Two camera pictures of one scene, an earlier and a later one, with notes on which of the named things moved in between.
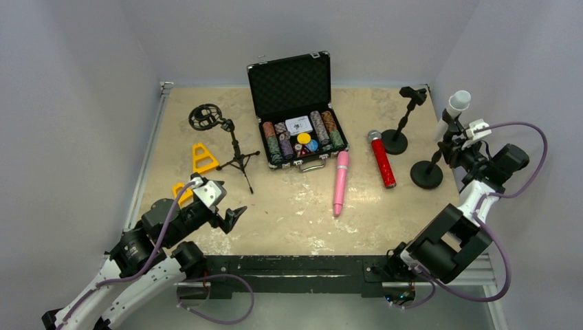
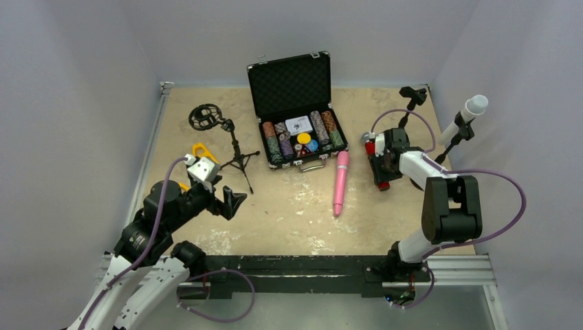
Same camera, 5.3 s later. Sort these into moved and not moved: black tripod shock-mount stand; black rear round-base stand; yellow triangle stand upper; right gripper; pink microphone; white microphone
Moved: right gripper; white microphone
Not moved: pink microphone; black rear round-base stand; yellow triangle stand upper; black tripod shock-mount stand
